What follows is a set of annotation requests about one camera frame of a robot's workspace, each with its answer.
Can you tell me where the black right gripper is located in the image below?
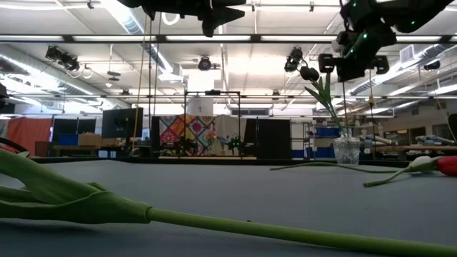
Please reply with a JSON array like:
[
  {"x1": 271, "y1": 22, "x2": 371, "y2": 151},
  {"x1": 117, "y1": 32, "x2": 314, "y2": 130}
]
[{"x1": 317, "y1": 0, "x2": 398, "y2": 84}]

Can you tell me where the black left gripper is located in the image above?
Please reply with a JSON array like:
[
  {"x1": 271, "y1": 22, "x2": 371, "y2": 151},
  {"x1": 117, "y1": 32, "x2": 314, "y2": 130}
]
[{"x1": 116, "y1": 0, "x2": 247, "y2": 39}]

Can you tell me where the red artificial tulip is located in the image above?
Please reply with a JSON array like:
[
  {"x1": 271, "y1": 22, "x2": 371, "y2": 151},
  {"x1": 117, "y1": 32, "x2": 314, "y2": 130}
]
[{"x1": 270, "y1": 155, "x2": 457, "y2": 176}]

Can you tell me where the clear glass vase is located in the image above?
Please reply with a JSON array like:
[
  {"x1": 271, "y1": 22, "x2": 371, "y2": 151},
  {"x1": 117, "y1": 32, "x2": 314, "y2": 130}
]
[{"x1": 332, "y1": 132, "x2": 361, "y2": 168}]

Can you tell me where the black artificial tulip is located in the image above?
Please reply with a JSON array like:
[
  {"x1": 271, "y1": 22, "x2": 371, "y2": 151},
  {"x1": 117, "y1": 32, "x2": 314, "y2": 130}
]
[{"x1": 298, "y1": 65, "x2": 348, "y2": 140}]

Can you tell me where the white air vent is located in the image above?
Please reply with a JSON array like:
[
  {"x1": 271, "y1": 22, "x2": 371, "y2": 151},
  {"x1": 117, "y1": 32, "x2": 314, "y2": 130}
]
[{"x1": 398, "y1": 44, "x2": 416, "y2": 64}]

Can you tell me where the blue bin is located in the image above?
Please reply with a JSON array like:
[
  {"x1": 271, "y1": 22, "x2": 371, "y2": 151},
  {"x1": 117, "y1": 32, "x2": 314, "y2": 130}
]
[
  {"x1": 56, "y1": 133, "x2": 79, "y2": 146},
  {"x1": 316, "y1": 127, "x2": 342, "y2": 138}
]

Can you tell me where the wooden background table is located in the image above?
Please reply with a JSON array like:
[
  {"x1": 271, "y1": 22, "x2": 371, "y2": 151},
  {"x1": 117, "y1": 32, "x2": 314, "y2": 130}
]
[{"x1": 371, "y1": 144, "x2": 457, "y2": 153}]

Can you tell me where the black panel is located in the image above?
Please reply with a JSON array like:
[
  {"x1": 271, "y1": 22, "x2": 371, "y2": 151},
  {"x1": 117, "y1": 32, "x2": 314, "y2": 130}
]
[{"x1": 243, "y1": 118, "x2": 292, "y2": 160}]

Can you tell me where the colourful patterned quilt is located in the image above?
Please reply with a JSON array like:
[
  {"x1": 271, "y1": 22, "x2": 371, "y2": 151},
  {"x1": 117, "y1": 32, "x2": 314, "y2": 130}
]
[{"x1": 159, "y1": 114, "x2": 217, "y2": 157}]

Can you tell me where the black monitor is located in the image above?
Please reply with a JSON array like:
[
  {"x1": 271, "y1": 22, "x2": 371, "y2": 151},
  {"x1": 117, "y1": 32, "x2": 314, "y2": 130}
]
[{"x1": 101, "y1": 107, "x2": 144, "y2": 139}]

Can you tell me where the blue table mat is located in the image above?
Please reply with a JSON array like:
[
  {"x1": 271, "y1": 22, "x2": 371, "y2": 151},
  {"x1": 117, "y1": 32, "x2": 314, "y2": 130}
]
[{"x1": 0, "y1": 159, "x2": 457, "y2": 257}]

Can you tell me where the cardboard box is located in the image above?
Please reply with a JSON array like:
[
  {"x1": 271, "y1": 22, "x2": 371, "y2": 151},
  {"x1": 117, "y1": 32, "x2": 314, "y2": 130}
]
[{"x1": 77, "y1": 133, "x2": 103, "y2": 146}]

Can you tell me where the orange cloth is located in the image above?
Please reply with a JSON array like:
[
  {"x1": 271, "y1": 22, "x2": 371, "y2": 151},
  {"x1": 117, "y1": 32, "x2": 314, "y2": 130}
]
[{"x1": 6, "y1": 116, "x2": 54, "y2": 157}]

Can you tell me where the large foreground green stem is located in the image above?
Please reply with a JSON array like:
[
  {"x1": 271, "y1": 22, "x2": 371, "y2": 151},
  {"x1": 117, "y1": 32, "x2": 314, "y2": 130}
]
[{"x1": 0, "y1": 148, "x2": 457, "y2": 257}]

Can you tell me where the black ceiling camera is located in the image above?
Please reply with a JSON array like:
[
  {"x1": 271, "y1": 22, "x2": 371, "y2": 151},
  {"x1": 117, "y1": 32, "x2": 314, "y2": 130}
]
[
  {"x1": 283, "y1": 46, "x2": 304, "y2": 74},
  {"x1": 197, "y1": 56, "x2": 213, "y2": 72},
  {"x1": 44, "y1": 45, "x2": 81, "y2": 72}
]

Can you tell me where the white cable ring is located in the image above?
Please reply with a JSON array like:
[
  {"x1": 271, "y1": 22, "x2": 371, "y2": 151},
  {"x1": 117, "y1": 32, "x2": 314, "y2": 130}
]
[{"x1": 161, "y1": 10, "x2": 181, "y2": 26}]

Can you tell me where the black metal frame stand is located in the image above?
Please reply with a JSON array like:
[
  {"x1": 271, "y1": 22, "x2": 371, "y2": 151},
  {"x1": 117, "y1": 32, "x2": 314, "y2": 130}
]
[{"x1": 183, "y1": 89, "x2": 242, "y2": 158}]

